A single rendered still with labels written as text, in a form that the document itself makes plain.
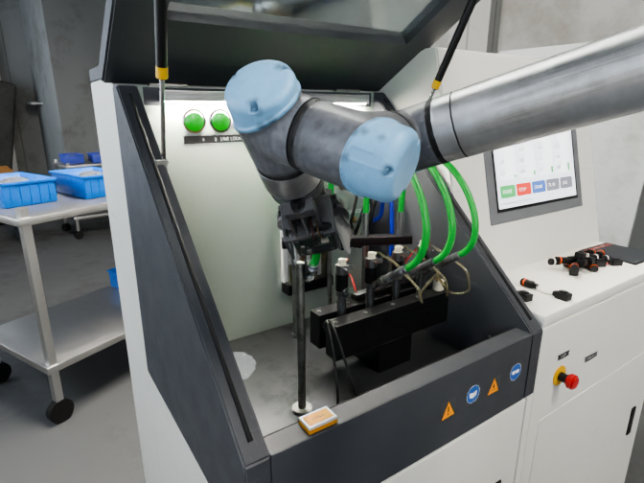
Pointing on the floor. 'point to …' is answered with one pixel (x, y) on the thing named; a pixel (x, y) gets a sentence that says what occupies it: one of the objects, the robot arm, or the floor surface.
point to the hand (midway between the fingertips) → (322, 241)
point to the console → (632, 371)
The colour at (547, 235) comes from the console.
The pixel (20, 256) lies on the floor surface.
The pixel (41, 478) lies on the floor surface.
